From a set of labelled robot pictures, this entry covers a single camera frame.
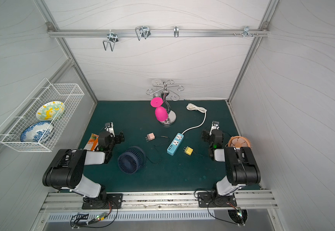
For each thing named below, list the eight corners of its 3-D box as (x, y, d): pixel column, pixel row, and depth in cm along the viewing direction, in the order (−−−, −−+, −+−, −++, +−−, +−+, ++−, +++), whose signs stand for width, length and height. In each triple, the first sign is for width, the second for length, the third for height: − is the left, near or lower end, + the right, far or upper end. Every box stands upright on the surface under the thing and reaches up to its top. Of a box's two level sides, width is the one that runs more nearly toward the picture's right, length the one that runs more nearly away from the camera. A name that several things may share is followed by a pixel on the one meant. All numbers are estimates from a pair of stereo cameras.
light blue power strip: (166, 152, 92) (165, 151, 91) (178, 133, 102) (178, 132, 100) (173, 156, 91) (173, 155, 89) (184, 137, 100) (185, 135, 98)
